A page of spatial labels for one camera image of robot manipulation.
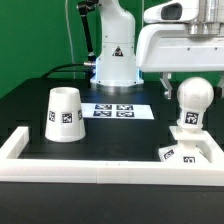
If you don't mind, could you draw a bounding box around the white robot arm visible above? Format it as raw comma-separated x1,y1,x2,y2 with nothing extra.
91,0,224,98

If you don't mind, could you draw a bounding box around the white lamp bulb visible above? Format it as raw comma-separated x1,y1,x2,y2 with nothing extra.
177,77,214,130

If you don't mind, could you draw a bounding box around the white lamp base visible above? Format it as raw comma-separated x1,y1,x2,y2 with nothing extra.
158,126,208,164

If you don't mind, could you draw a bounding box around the white conical lamp shade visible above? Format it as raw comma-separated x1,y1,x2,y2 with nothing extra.
45,87,86,142

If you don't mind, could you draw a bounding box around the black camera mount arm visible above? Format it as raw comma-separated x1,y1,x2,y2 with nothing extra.
77,0,99,61

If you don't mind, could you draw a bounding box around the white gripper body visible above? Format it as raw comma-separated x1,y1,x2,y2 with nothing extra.
136,0,224,72

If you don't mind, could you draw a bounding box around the paper sheet with markers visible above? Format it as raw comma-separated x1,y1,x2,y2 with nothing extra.
82,103,154,120

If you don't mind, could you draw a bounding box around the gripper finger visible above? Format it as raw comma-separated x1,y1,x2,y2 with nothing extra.
160,72,172,99
217,72,224,98

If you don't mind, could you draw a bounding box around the white U-shaped fence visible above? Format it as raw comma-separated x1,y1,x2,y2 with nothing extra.
0,126,224,186

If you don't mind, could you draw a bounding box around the white cable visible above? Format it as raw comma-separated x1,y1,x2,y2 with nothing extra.
64,0,77,80

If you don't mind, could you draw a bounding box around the black cable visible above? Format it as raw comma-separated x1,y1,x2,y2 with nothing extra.
44,61,98,80

